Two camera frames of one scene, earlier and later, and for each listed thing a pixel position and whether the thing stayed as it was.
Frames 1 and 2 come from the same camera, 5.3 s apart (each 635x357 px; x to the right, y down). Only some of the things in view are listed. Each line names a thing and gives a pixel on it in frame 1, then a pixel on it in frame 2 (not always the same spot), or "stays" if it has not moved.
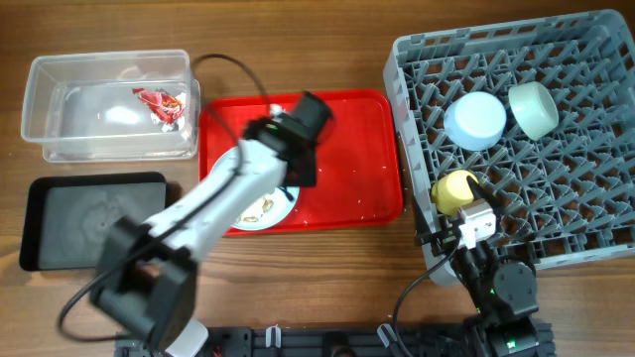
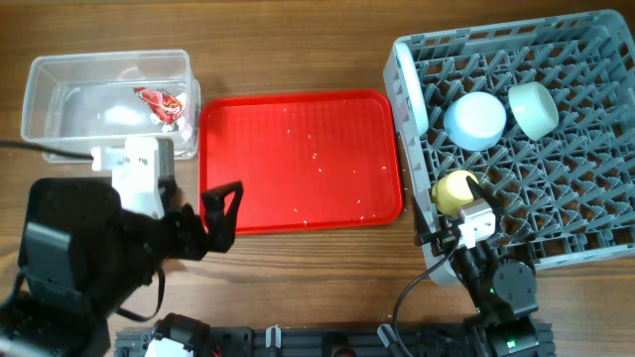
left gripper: [309, 177] -> [193, 241]
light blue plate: [272, 210] -> [414, 87]
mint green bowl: [533, 109] stays
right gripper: [443, 240] stays
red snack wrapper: [165, 107] stays
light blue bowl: [474, 121] stays
